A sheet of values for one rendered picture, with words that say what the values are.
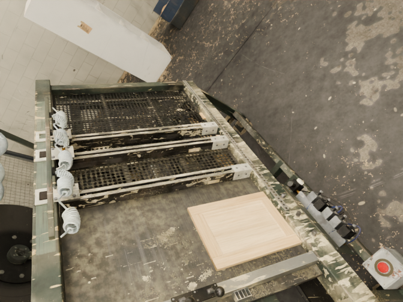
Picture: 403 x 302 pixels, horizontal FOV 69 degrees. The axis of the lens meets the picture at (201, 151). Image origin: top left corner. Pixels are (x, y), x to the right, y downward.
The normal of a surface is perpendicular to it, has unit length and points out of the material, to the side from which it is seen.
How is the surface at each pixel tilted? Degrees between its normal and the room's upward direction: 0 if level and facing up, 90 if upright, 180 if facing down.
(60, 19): 90
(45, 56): 90
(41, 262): 60
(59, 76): 90
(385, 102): 0
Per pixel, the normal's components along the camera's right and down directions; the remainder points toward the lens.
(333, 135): -0.71, -0.29
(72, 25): 0.36, 0.63
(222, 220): 0.15, -0.79
